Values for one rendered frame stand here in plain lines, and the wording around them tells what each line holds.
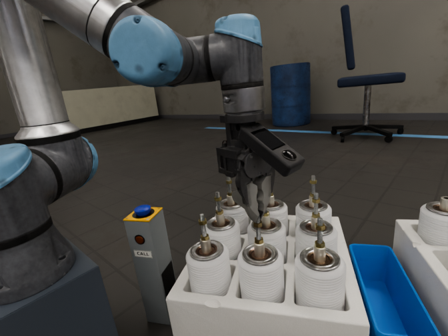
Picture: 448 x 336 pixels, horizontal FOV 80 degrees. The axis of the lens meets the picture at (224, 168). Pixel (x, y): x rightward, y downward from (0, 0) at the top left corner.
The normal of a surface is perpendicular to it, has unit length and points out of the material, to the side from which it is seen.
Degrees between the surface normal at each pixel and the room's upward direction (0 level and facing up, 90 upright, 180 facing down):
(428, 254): 0
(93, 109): 90
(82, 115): 90
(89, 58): 90
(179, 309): 90
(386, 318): 0
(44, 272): 73
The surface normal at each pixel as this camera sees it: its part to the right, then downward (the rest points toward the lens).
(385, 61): -0.67, 0.29
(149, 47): -0.14, 0.31
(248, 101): 0.12, 0.29
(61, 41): 0.74, 0.13
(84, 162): 0.99, -0.05
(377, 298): -0.10, -0.95
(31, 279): 0.60, -0.14
